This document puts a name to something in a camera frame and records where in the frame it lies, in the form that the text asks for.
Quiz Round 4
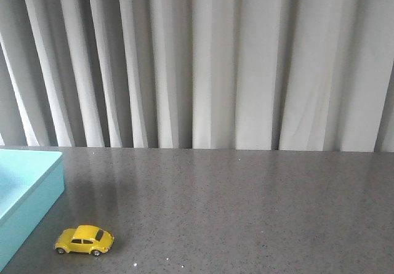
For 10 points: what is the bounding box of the yellow toy beetle car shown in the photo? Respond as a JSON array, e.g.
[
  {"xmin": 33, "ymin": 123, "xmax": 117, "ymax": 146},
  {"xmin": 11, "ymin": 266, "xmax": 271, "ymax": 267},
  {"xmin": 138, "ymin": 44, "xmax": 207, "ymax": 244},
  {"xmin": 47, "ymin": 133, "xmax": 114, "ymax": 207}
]
[{"xmin": 54, "ymin": 225, "xmax": 115, "ymax": 257}]

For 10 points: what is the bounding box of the light blue box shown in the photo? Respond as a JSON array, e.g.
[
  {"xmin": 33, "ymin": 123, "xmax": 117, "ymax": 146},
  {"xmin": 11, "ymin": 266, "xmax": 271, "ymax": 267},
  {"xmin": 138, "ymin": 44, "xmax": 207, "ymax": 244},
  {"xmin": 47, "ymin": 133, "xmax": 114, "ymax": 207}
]
[{"xmin": 1, "ymin": 150, "xmax": 65, "ymax": 268}]

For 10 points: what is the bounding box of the grey pleated curtain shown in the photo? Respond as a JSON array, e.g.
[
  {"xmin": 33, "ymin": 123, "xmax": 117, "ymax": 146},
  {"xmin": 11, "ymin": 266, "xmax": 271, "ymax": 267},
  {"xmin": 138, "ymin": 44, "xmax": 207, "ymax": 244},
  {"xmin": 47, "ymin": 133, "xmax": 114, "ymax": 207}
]
[{"xmin": 1, "ymin": 0, "xmax": 393, "ymax": 151}]

